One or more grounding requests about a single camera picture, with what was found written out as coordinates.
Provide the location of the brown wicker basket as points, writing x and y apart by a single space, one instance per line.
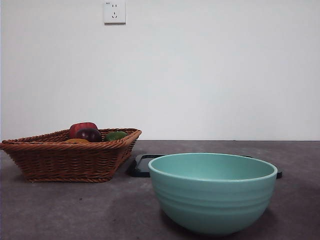
70 162

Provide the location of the dark rectangular tray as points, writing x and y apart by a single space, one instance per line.
140 167

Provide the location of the green avocado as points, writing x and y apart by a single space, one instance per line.
115 136

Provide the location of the red bell pepper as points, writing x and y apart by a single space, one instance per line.
82 126

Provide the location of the white wall socket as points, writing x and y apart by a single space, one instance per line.
120 20

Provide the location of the teal ribbed bowl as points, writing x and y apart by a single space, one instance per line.
212 200

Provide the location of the orange-brown kiwi fruit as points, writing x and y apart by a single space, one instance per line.
77 140

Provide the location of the dark purple round fruit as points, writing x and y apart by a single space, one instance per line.
88 135

